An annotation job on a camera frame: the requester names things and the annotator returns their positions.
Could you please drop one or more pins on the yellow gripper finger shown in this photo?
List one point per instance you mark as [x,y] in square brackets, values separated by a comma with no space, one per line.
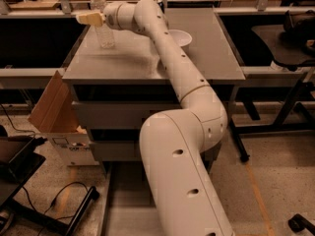
[92,18]

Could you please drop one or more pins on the grey open bottom drawer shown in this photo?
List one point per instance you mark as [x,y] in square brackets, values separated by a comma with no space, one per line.
[129,206]

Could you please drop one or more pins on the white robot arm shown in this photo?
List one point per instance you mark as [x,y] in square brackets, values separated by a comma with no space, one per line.
[171,142]

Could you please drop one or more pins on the clear plastic water bottle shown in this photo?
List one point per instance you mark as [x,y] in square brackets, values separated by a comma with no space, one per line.
[104,33]

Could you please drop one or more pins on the grey middle drawer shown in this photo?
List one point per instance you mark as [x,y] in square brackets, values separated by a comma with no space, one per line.
[116,151]

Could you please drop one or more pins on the open cardboard box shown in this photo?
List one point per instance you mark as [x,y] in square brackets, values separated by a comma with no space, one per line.
[54,117]

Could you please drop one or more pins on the white ceramic bowl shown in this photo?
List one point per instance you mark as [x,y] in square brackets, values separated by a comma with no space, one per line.
[181,37]

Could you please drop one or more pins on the black chair right background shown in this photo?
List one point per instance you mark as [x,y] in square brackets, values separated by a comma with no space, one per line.
[291,43]

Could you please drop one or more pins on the grey drawer cabinet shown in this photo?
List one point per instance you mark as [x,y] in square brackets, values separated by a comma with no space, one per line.
[132,71]

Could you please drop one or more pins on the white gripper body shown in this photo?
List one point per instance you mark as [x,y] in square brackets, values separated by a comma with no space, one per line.
[109,17]

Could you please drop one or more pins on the blue soda can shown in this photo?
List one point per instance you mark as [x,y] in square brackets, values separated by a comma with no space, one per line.
[161,5]

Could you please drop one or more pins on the grey top drawer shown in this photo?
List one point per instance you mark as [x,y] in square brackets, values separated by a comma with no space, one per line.
[131,114]

